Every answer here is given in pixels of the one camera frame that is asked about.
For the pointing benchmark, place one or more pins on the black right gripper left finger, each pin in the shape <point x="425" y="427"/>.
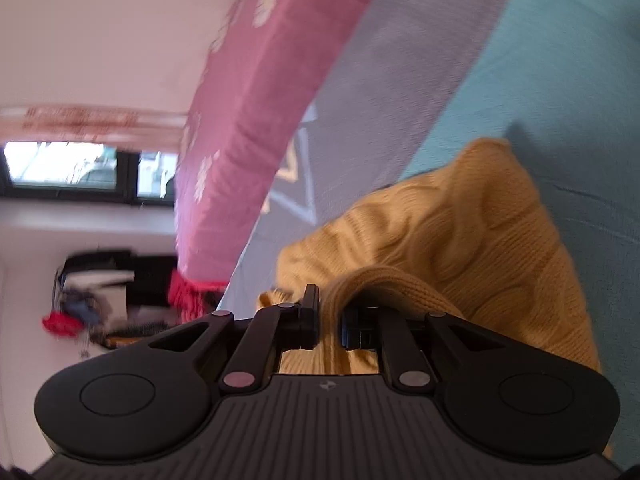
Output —
<point x="272" y="331"/>

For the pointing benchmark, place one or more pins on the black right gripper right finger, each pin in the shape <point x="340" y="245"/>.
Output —
<point x="366" y="324"/>

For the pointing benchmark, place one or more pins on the mustard cable-knit sweater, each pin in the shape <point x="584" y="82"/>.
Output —
<point x="468" y="252"/>

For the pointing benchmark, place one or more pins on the red clothes pile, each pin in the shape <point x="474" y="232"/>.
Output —
<point x="193" y="300"/>

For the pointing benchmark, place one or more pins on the black cluttered shelf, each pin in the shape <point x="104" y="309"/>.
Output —
<point x="112" y="297"/>

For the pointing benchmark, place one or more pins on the pink lace curtain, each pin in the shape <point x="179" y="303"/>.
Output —
<point x="122" y="128"/>

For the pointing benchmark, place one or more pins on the dark framed window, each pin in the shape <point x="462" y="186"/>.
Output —
<point x="86" y="172"/>

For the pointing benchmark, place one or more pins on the pink floral quilt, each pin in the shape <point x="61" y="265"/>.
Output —
<point x="266" y="63"/>

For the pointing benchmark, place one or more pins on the grey and teal bedspread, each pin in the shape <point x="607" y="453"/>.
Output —
<point x="558" y="79"/>

